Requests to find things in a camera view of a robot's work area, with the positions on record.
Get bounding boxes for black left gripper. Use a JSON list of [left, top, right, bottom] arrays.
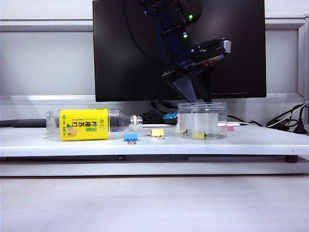
[[161, 49, 231, 104]]

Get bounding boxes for round transparent plastic jar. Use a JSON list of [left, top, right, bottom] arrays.
[[177, 101, 228, 141]]

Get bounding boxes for blue black computer mouse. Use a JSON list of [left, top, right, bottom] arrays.
[[163, 113, 179, 125]]

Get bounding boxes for silver white adapter block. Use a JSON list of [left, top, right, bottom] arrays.
[[217, 121, 242, 127]]

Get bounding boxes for white raised desk board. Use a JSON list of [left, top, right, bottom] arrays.
[[0, 125, 309, 158]]

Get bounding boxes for black computer monitor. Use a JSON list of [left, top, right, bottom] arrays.
[[92, 0, 267, 102]]

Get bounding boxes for blue binder clip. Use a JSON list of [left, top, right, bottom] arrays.
[[123, 132, 139, 145]]

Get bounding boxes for black power plug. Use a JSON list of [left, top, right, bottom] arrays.
[[294, 113, 309, 135]]

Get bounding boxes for clear bottle with yellow label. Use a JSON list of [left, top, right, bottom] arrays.
[[45, 108, 144, 142]]

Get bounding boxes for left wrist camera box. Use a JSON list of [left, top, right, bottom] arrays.
[[192, 38, 233, 60]]

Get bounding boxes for black monitor cables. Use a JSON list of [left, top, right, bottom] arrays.
[[142, 100, 179, 123]]

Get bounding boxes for thin black left wrist cable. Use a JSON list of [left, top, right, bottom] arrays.
[[122, 0, 167, 66]]

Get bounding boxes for white cable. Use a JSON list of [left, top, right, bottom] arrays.
[[240, 103, 309, 128]]

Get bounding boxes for black looped power cables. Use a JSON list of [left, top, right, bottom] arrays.
[[226, 101, 309, 133]]

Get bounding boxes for grey aluminium partition frame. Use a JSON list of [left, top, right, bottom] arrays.
[[0, 18, 309, 107]]

